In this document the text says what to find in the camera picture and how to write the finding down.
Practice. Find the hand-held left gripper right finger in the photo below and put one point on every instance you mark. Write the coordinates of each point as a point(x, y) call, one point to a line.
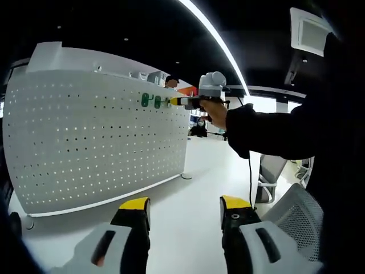
point(256, 248)

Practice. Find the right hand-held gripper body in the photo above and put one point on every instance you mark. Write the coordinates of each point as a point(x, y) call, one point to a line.
point(211, 84)

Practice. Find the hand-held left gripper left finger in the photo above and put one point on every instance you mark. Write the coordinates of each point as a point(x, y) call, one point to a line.
point(114, 248)

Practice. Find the white perforated mounting plate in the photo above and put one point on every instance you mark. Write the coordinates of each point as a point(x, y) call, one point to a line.
point(94, 142)

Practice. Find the round mounting plate foot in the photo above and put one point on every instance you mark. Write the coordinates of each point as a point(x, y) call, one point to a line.
point(30, 225)
point(186, 176)

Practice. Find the person's right hand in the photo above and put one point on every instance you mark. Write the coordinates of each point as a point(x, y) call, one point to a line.
point(216, 112)

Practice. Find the ceiling light strip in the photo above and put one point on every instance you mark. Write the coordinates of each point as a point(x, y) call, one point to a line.
point(219, 42)

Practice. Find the grey mesh office chair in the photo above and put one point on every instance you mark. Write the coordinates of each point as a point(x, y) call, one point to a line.
point(299, 222)

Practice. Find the grey padded office chair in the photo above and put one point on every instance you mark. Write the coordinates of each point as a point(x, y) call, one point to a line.
point(271, 179)

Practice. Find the black round knob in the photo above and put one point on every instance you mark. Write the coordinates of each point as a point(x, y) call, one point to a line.
point(14, 225)

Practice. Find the white partition cabinet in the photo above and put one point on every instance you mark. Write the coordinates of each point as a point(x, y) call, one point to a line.
point(85, 60)

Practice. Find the ceiling air vent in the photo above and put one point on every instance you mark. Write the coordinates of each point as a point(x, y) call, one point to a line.
point(309, 31)

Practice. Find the person's dark clothed torso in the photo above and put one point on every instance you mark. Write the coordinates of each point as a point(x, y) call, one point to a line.
point(339, 157)

